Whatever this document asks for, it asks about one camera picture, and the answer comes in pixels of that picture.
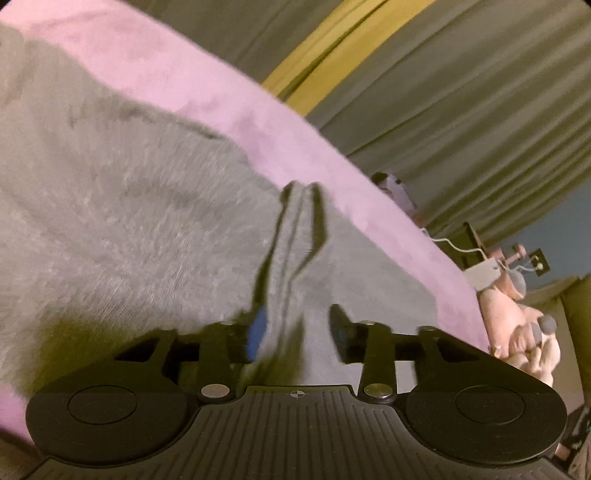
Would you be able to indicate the pink blanket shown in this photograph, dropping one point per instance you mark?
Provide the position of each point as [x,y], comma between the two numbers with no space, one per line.
[221,92]

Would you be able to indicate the yellow curtain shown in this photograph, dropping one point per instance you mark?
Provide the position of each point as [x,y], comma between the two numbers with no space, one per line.
[332,50]

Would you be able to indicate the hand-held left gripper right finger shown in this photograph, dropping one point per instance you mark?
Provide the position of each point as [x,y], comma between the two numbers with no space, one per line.
[340,332]

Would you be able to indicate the pink plush toy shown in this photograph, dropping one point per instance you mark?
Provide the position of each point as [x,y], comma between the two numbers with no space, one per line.
[512,318]

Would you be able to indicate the black wall outlet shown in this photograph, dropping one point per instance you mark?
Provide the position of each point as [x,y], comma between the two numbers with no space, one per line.
[539,262]

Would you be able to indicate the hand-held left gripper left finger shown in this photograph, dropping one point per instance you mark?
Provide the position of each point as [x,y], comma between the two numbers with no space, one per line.
[257,330]

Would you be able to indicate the grey curtain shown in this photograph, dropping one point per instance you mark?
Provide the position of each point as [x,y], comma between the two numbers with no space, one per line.
[281,32]
[461,115]

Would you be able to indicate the dark nightstand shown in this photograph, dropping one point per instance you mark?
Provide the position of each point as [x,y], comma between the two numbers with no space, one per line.
[472,242]

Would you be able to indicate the grey sweat pants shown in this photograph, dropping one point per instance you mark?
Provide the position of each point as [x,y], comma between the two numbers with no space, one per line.
[138,230]

